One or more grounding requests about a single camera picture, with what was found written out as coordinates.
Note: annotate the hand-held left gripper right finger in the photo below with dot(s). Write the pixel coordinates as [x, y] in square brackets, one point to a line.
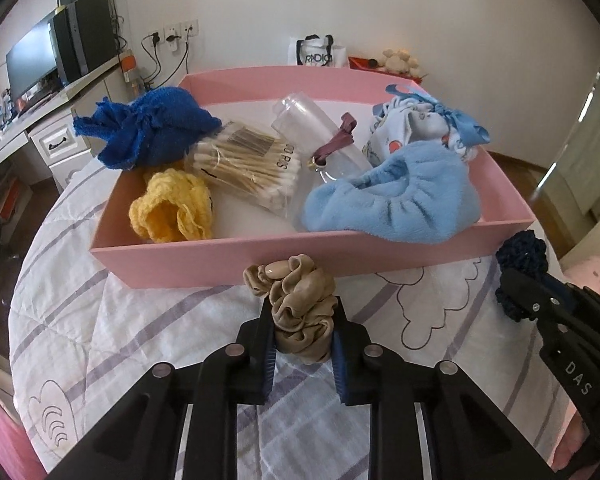
[341, 370]

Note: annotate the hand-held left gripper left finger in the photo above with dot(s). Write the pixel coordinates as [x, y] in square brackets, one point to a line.
[269, 365]

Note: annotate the beige scrunchie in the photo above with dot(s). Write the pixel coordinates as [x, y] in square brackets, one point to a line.
[295, 300]

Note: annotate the pink cardboard box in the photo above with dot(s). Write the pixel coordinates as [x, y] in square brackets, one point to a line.
[280, 260]

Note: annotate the navy scrunchie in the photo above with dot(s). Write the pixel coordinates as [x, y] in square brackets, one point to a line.
[522, 255]

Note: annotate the yellow knitted hat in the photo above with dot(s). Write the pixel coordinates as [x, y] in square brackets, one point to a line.
[170, 210]

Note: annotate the light blue fluffy cloth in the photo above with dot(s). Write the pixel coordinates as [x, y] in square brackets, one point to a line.
[405, 195]

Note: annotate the cotton swab pack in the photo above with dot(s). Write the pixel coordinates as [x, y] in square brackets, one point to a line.
[250, 165]

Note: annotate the clear plastic bottle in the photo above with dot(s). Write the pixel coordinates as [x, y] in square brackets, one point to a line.
[305, 120]

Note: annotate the printed cloth with blue bow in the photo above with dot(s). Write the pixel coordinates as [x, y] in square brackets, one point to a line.
[405, 120]

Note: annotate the dark blue towel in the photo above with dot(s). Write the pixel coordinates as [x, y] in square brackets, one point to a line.
[155, 120]

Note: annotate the striped white quilt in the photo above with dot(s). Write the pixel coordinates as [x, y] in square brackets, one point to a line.
[130, 320]

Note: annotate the pink bed sheet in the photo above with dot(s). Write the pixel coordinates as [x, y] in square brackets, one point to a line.
[5, 440]

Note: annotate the red toy box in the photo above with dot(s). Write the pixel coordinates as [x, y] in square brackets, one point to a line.
[365, 63]

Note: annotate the white tote bag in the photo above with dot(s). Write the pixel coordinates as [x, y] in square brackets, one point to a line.
[315, 52]

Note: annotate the white desk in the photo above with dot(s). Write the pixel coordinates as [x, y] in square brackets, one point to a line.
[55, 125]

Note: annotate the orange capped bottle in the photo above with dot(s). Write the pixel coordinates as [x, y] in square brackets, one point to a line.
[130, 72]

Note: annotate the black keyboard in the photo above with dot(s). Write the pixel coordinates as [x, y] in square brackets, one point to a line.
[40, 92]

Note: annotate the black computer tower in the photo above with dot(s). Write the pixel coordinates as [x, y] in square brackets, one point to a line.
[87, 40]

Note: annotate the black monitor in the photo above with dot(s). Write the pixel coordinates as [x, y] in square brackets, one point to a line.
[30, 60]

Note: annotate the white wall sockets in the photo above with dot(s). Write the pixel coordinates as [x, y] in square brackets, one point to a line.
[180, 30]

